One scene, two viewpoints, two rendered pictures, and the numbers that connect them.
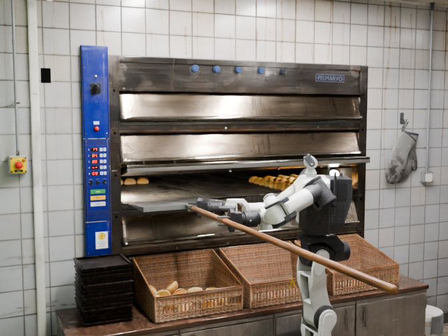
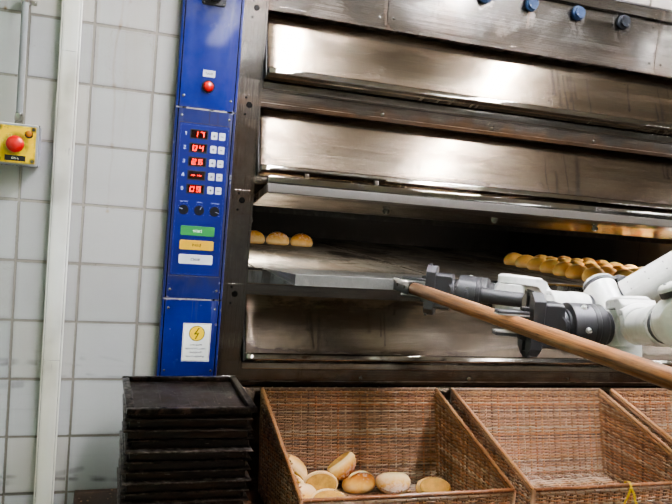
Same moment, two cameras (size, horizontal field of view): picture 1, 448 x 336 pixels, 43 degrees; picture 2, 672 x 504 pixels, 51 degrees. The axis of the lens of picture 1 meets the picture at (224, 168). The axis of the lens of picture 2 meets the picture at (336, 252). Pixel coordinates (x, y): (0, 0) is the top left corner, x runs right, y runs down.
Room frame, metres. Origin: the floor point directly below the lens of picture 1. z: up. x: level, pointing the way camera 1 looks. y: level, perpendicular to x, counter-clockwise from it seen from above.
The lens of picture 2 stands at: (1.55, 0.20, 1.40)
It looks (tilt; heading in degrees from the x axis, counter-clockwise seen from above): 4 degrees down; 6
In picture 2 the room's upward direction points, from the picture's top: 5 degrees clockwise
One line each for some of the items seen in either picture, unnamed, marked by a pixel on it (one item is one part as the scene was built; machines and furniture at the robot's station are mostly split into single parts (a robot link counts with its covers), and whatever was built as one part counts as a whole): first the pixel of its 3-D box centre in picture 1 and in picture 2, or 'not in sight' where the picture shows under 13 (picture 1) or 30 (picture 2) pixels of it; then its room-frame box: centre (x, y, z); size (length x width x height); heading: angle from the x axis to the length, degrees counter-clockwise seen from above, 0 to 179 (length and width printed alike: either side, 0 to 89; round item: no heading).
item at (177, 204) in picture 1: (177, 202); (373, 275); (3.52, 0.29, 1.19); 0.55 x 0.36 x 0.03; 115
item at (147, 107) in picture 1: (250, 106); (548, 87); (3.86, -0.18, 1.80); 1.79 x 0.11 x 0.19; 114
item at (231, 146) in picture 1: (250, 145); (539, 171); (3.86, -0.18, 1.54); 1.79 x 0.11 x 0.19; 114
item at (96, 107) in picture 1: (73, 202); (164, 265); (4.28, 1.16, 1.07); 1.93 x 0.16 x 2.15; 24
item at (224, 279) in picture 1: (186, 283); (377, 462); (3.38, 0.23, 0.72); 0.56 x 0.49 x 0.28; 114
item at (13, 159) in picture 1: (18, 164); (17, 144); (3.21, 1.17, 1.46); 0.10 x 0.07 x 0.10; 114
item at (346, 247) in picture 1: (324, 247); not in sight; (3.09, -0.56, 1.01); 0.28 x 0.13 x 0.18; 115
